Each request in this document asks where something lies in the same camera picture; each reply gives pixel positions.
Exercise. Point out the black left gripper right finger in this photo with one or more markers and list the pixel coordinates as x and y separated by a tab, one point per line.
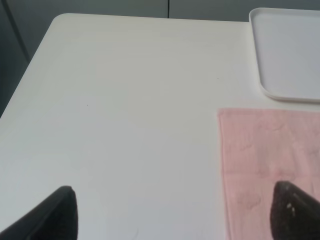
294	214

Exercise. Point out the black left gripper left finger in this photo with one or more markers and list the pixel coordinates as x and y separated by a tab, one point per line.
55	218

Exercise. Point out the white plastic tray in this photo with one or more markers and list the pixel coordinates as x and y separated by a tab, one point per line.
287	50

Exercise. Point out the pink towel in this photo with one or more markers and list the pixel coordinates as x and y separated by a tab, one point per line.
258	148

